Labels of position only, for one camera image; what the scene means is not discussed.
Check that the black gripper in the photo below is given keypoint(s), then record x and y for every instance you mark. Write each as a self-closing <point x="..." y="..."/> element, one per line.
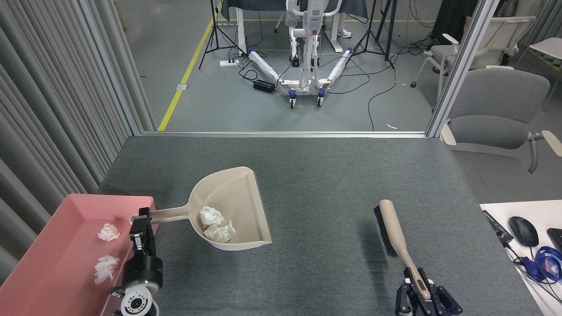
<point x="142" y="270"/>

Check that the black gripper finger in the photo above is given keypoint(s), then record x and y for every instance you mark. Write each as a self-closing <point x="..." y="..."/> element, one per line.
<point x="406" y="303"/>
<point x="443" y="303"/>

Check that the white paper ball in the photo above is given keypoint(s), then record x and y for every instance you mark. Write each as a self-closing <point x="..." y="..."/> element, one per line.
<point x="106" y="267"/>
<point x="108" y="232"/>
<point x="210" y="215"/>
<point x="220" y="232"/>

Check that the beige hand brush black bristles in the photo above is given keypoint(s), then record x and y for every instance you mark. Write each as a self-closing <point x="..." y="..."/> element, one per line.
<point x="393" y="228"/>

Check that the beige plastic dustpan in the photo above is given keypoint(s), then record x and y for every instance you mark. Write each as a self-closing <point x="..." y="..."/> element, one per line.
<point x="241" y="202"/>

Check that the pink plastic bin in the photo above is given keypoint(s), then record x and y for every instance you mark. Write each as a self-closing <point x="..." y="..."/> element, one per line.
<point x="52" y="254"/>

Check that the slim black device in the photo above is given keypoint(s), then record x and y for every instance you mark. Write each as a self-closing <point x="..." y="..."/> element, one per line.
<point x="496" y="226"/>

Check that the black computer mouse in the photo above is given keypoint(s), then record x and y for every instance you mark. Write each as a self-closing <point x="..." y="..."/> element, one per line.
<point x="523" y="231"/>

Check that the black flat item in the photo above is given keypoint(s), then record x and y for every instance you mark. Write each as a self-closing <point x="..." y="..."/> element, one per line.
<point x="556" y="239"/>

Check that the white side table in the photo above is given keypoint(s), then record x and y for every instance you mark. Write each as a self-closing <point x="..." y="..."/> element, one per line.
<point x="544" y="215"/>

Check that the grey slatted curtain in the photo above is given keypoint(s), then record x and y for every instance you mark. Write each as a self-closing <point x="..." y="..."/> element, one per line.
<point x="52" y="109"/>

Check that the metal floor plate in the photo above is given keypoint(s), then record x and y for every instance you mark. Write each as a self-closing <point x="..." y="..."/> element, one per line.
<point x="182" y="86"/>

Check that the white power strip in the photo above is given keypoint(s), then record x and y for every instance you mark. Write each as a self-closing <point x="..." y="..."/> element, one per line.
<point x="229" y="62"/>

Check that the grey office chair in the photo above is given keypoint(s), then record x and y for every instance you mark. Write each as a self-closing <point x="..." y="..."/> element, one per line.
<point x="496" y="109"/>

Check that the black tripod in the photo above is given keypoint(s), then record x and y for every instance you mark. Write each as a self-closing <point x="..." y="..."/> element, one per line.
<point x="388" y="30"/>
<point x="215" y="35"/>

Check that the white wheeled stand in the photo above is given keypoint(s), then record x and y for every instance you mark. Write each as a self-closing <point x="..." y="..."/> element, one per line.
<point x="307" y="52"/>

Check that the white desk with dark cloth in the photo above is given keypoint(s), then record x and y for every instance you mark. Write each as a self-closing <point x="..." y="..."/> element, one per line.
<point x="263" y="4"/>

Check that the white office chair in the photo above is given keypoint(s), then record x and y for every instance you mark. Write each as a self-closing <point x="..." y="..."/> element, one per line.
<point x="491" y="44"/>

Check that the person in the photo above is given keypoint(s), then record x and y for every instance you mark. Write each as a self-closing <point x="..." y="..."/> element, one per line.
<point x="450" y="17"/>
<point x="345" y="32"/>

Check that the small white table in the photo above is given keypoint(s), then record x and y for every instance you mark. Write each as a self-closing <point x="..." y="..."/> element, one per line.
<point x="549" y="46"/>

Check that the silver table edge rail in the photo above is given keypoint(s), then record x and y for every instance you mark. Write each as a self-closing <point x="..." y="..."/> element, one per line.
<point x="285" y="134"/>

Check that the silver aluminium post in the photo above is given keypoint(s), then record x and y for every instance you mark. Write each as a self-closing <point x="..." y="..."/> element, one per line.
<point x="461" y="66"/>

